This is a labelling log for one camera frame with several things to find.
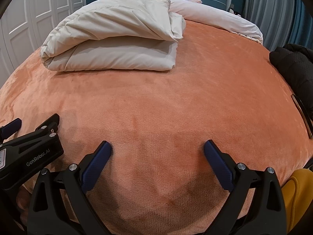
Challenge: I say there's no orange plush bed blanket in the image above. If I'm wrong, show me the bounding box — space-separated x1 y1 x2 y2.
1 21 312 234

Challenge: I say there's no yellow garment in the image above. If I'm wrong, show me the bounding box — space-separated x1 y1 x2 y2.
282 169 312 232

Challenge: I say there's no black quilted jacket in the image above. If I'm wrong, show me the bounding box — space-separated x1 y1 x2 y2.
269 43 312 112

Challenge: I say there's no grey blue curtain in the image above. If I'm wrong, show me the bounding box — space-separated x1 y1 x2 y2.
243 0 312 51

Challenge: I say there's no white panelled wardrobe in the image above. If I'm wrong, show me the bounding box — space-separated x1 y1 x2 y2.
1 0 86 84

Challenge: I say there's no white padded jacket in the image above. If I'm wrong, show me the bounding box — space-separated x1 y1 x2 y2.
40 0 186 72

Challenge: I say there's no black smartphone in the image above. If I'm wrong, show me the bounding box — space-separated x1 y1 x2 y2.
291 94 312 139

